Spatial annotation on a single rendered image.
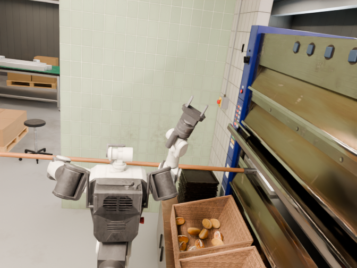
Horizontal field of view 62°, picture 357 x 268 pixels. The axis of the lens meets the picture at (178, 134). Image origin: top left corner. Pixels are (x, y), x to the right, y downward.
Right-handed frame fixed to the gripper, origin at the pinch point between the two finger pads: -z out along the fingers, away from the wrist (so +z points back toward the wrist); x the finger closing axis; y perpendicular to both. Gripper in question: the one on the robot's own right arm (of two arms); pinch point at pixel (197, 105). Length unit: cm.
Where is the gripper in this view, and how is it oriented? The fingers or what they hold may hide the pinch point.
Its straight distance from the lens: 145.1
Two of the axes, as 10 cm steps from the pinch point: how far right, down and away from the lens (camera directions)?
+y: 3.8, -3.8, 8.4
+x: -8.3, -5.5, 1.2
